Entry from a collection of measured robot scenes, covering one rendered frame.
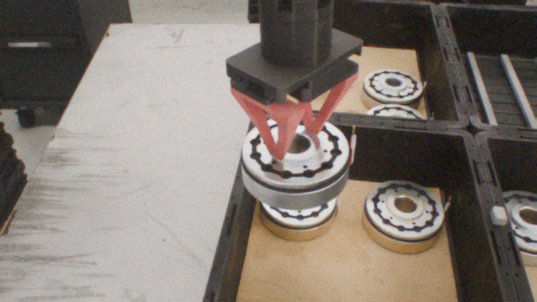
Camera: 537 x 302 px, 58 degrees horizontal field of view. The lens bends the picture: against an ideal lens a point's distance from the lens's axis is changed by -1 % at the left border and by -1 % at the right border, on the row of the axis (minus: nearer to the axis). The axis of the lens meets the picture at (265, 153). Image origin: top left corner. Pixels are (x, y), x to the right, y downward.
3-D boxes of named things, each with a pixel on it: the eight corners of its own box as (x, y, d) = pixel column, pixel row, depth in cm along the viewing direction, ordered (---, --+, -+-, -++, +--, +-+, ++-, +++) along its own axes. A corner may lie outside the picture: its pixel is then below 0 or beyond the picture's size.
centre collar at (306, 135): (323, 164, 45) (324, 159, 44) (269, 166, 45) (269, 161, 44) (318, 130, 48) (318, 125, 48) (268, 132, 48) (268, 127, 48)
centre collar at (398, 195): (426, 222, 63) (427, 219, 62) (388, 221, 63) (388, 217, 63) (419, 195, 67) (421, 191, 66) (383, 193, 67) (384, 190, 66)
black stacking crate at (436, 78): (448, 190, 74) (469, 132, 67) (254, 171, 77) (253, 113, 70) (422, 55, 103) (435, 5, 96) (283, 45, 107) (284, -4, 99)
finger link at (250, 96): (233, 153, 46) (225, 64, 40) (285, 119, 50) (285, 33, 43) (287, 187, 42) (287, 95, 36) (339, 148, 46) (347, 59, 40)
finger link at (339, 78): (250, 142, 47) (245, 54, 41) (300, 109, 51) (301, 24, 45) (304, 174, 43) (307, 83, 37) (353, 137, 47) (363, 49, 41)
